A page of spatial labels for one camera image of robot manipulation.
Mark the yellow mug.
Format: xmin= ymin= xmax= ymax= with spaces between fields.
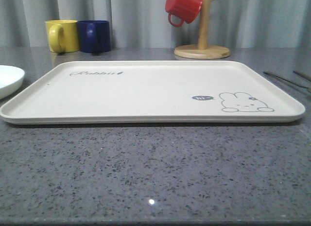
xmin=45 ymin=20 xmax=79 ymax=53

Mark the dark blue mug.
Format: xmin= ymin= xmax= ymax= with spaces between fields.
xmin=77 ymin=20 xmax=111 ymax=53

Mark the silver fork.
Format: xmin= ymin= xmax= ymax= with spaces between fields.
xmin=263 ymin=71 xmax=311 ymax=90

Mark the white round plate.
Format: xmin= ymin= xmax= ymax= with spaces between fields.
xmin=0 ymin=65 xmax=25 ymax=99

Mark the beige rabbit serving tray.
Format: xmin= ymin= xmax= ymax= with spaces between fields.
xmin=0 ymin=61 xmax=305 ymax=124

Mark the wooden mug tree stand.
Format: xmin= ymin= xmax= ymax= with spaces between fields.
xmin=174 ymin=0 xmax=231 ymax=59

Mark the grey curtain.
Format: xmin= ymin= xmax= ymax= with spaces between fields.
xmin=0 ymin=0 xmax=311 ymax=48

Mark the red mug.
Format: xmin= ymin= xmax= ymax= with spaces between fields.
xmin=165 ymin=0 xmax=203 ymax=27

